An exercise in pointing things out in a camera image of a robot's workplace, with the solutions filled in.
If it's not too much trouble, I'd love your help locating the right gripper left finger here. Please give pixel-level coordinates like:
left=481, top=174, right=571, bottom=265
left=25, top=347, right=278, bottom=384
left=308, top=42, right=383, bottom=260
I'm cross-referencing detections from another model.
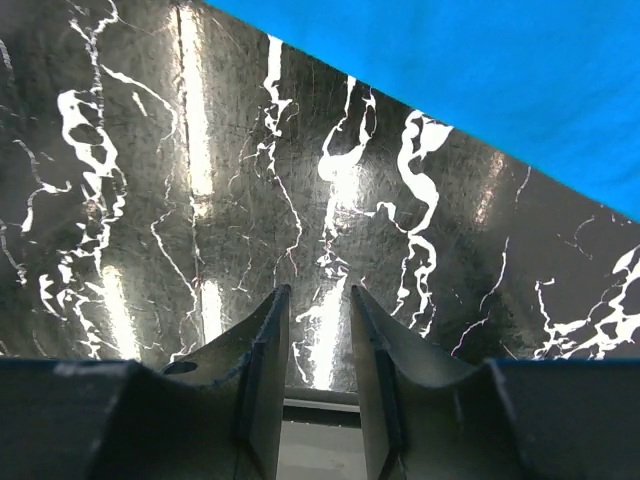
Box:
left=1, top=285, right=291, bottom=479

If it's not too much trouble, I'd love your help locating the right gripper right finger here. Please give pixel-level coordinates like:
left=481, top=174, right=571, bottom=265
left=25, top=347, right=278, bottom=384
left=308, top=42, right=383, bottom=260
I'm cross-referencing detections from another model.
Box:
left=351, top=286, right=639, bottom=479

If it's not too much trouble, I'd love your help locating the blue t-shirt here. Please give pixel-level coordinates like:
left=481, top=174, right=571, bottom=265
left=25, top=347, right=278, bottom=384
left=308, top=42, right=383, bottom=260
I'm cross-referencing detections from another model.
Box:
left=218, top=0, right=639, bottom=218

